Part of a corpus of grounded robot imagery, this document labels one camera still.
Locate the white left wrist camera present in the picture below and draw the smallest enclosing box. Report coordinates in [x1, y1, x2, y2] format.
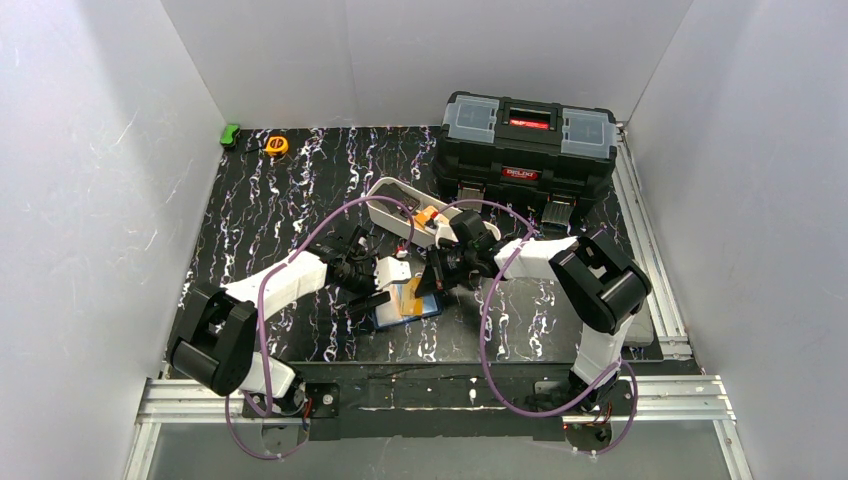
[375, 257, 413, 290]

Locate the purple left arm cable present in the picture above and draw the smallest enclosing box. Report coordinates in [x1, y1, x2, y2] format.
[223, 195, 417, 462]

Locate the blue leather card holder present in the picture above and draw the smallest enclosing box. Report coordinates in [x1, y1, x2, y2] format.
[371, 277, 443, 329]

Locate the white oblong plastic tray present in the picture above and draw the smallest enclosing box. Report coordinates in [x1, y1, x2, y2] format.
[367, 177, 462, 248]

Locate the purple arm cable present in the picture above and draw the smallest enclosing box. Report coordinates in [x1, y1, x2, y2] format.
[430, 199, 640, 457]
[223, 195, 417, 462]

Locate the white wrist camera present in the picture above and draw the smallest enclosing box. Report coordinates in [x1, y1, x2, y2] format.
[375, 257, 413, 290]
[425, 214, 459, 245]

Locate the green small object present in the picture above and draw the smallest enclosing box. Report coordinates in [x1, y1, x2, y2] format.
[219, 124, 241, 148]

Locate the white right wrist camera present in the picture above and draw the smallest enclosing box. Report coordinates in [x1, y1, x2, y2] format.
[425, 214, 459, 245]

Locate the aluminium frame rail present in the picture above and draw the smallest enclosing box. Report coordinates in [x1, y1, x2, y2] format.
[126, 150, 739, 479]

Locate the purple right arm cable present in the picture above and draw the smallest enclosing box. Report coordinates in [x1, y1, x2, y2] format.
[430, 199, 640, 457]

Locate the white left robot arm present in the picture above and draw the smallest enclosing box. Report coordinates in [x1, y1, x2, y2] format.
[166, 227, 391, 400]

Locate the black card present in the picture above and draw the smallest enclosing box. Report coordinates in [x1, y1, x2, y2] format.
[385, 184, 421, 212]

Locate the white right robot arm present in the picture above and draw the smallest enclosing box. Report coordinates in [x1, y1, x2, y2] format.
[415, 210, 652, 409]

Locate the yellow tape measure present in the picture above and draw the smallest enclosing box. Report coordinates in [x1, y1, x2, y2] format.
[264, 135, 289, 157]

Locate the black marbled table mat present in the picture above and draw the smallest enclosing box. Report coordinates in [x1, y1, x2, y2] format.
[162, 125, 664, 366]

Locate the black plastic toolbox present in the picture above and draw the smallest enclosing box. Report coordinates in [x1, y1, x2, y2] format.
[432, 91, 618, 229]

